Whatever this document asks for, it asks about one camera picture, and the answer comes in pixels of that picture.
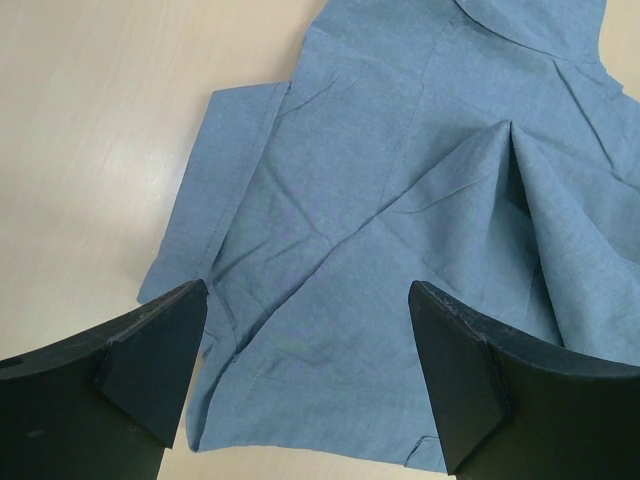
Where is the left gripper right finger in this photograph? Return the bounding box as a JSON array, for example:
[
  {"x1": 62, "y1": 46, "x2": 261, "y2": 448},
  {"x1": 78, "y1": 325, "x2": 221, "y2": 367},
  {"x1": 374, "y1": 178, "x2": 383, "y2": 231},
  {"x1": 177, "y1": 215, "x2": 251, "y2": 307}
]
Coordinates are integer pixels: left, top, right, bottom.
[{"x1": 408, "y1": 281, "x2": 639, "y2": 479}]

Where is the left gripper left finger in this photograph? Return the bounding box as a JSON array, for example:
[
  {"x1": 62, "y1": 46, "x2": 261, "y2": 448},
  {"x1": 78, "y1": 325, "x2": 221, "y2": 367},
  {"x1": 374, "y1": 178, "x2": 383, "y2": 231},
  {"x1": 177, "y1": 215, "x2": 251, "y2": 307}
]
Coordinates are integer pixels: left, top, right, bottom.
[{"x1": 1, "y1": 280, "x2": 208, "y2": 479}]

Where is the grey long sleeve shirt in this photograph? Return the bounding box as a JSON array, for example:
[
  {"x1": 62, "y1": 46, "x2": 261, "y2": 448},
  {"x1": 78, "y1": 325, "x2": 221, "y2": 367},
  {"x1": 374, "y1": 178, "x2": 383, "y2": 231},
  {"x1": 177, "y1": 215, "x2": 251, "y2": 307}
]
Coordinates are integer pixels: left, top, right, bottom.
[{"x1": 139, "y1": 1, "x2": 639, "y2": 471}]

